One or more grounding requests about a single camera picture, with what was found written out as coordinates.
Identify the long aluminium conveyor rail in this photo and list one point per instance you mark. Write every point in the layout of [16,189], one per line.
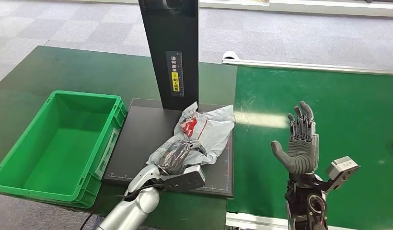
[310,65]

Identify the grey plastic mailer package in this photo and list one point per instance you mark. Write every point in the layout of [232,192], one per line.
[209,130]

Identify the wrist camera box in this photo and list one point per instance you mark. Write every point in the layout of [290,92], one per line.
[187,181]
[341,170]

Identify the green conveyor belt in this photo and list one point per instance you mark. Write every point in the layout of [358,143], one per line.
[342,104]

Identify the black scanner column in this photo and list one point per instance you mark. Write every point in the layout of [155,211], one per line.
[174,31]

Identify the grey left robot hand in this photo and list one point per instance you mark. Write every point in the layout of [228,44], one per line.
[174,157]

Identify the clear crate label holder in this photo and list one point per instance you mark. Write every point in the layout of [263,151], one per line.
[107,152]

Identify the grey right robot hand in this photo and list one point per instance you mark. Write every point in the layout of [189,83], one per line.
[299,155]

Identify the black scanner base plate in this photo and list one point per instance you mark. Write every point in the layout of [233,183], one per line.
[142,139]

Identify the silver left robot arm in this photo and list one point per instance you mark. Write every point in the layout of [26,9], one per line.
[139,200]

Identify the short aluminium conveyor rail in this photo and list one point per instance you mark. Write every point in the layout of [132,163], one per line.
[250,221]

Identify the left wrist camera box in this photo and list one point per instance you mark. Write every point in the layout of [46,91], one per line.
[187,181]

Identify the black yellow column label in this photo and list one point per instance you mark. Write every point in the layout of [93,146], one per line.
[175,73]

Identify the green plastic crate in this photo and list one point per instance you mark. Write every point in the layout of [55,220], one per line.
[56,149]

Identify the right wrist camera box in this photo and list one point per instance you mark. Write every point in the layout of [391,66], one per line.
[341,170]

